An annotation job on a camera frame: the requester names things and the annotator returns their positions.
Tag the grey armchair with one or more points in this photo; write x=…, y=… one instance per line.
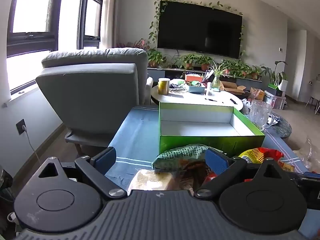
x=87, y=92

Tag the peace lily in white planter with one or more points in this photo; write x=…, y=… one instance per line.
x=282, y=85

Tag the blue basket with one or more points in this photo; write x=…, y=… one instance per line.
x=196, y=89

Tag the pink flowering plant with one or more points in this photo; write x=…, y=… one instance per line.
x=140, y=43

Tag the white coffee table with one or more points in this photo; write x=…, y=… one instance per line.
x=190, y=97

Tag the orange bag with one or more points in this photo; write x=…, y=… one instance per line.
x=260, y=95

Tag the grey television stand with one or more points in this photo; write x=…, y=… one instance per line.
x=247, y=82

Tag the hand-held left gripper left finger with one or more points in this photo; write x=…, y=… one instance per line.
x=106, y=158

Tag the blue striped tablecloth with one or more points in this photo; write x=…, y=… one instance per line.
x=135, y=140

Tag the green vine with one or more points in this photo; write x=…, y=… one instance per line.
x=152, y=26

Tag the black wall socket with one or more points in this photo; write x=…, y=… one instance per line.
x=20, y=127

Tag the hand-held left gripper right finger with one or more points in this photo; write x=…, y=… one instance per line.
x=216, y=161

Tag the orange tissue box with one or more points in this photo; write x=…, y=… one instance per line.
x=192, y=77

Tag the open cardboard box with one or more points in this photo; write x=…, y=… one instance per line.
x=230, y=86

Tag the yellow can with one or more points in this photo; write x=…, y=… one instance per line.
x=163, y=87

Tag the green cardboard box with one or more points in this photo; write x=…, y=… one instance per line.
x=200, y=142

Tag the clear plastic bag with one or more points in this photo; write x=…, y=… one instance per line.
x=310, y=155

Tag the pale bread packet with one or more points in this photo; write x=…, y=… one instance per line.
x=150, y=181

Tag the glass pitcher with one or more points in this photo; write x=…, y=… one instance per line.
x=258, y=115

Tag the potted pothos plant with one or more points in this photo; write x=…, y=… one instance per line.
x=155, y=57
x=236, y=67
x=188, y=60
x=205, y=61

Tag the black television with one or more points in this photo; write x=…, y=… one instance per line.
x=200, y=27

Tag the yellow red snack packet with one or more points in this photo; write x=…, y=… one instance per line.
x=252, y=155

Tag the dark green marbled stool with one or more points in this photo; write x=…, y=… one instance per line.
x=282, y=130

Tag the spider plant in vase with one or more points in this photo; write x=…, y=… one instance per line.
x=216, y=82

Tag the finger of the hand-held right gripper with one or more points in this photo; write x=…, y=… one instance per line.
x=305, y=176

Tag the beige curtain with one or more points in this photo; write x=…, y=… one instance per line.
x=110, y=12

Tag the white dining chair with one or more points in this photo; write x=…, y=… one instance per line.
x=316, y=100

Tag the clear storage bin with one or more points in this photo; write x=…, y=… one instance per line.
x=275, y=101

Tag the black framed window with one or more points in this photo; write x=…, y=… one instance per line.
x=32, y=5

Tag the green snack packet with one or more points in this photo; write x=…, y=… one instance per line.
x=180, y=155

